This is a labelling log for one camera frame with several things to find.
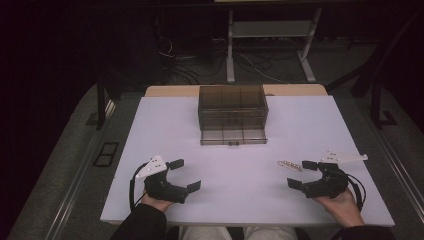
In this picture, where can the person's left hand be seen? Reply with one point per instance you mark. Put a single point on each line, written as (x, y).
(156, 204)

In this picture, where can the wooden table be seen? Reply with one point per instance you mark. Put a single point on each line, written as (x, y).
(293, 90)

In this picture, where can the brown transparent storage box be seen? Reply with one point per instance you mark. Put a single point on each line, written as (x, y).
(233, 106)

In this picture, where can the white table board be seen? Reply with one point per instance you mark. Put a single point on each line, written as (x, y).
(240, 193)

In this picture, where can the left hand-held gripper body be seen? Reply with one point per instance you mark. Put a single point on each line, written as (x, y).
(160, 186)

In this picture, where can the pearl hair clip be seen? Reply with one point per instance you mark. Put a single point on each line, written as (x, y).
(290, 165)

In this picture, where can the black metal stand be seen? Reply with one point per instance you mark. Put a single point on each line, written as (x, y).
(101, 106)

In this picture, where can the person's legs light trousers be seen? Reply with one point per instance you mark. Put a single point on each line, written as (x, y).
(206, 234)

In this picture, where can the person's right hand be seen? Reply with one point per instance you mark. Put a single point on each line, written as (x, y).
(345, 208)

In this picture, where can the black floor frame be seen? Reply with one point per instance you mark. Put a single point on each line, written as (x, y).
(106, 154)

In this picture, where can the white metal stand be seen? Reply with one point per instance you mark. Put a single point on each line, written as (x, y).
(270, 29)

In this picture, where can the brown transparent drawer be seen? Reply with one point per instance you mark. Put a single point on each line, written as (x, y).
(233, 137)

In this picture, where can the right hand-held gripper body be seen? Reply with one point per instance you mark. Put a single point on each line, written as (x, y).
(330, 185)

